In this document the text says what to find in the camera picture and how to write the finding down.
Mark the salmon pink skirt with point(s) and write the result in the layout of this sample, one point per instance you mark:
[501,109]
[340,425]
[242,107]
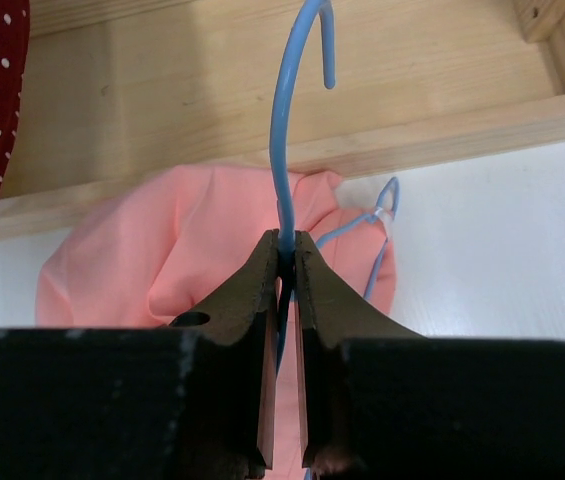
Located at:
[154,253]

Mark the wooden clothes rack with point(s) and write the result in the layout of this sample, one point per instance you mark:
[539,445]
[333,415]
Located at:
[115,91]

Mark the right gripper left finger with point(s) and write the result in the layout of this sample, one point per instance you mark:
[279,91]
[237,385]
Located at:
[227,380]

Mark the blue wire hanger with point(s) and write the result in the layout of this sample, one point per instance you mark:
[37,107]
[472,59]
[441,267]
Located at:
[282,150]

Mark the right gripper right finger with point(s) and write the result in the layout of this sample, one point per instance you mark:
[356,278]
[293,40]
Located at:
[328,313]

